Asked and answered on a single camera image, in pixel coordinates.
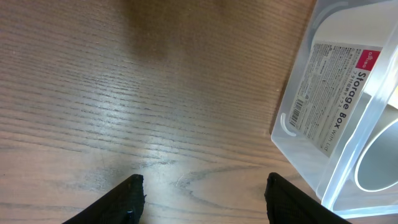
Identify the clear plastic storage box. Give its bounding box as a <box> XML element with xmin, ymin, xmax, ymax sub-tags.
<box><xmin>271</xmin><ymin>0</ymin><xmax>397</xmax><ymax>218</ymax></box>

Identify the grey plastic cup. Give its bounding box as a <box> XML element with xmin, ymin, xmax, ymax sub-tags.
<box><xmin>354</xmin><ymin>115</ymin><xmax>397</xmax><ymax>192</ymax></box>

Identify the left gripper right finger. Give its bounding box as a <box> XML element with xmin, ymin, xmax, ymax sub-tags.
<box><xmin>264</xmin><ymin>172</ymin><xmax>351</xmax><ymax>224</ymax></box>

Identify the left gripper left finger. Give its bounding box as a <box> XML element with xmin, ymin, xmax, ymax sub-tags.
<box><xmin>64</xmin><ymin>174</ymin><xmax>146</xmax><ymax>224</ymax></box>

